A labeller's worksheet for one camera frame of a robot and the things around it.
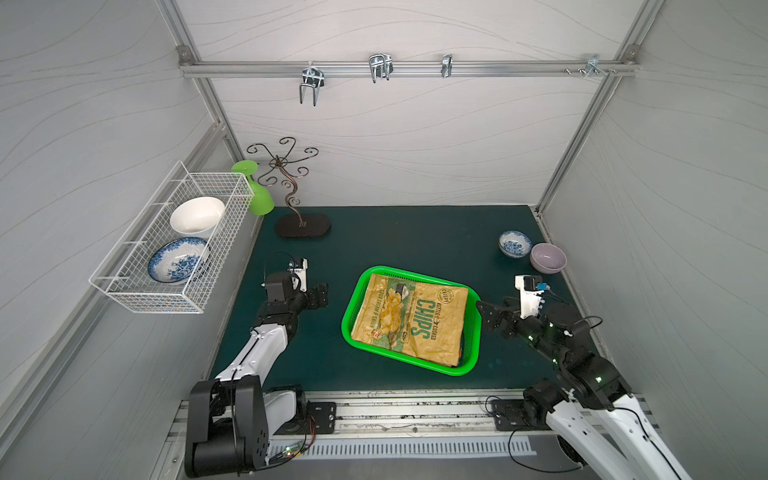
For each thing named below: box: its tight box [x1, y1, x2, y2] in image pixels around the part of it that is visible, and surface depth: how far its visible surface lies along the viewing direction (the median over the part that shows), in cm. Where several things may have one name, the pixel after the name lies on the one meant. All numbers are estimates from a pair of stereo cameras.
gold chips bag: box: [351, 273, 469, 367], surface depth 82 cm
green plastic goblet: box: [232, 159, 275, 216], surface depth 96 cm
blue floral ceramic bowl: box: [498, 230, 532, 259], surface depth 109 cm
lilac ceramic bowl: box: [530, 242, 568, 275], surface depth 103 cm
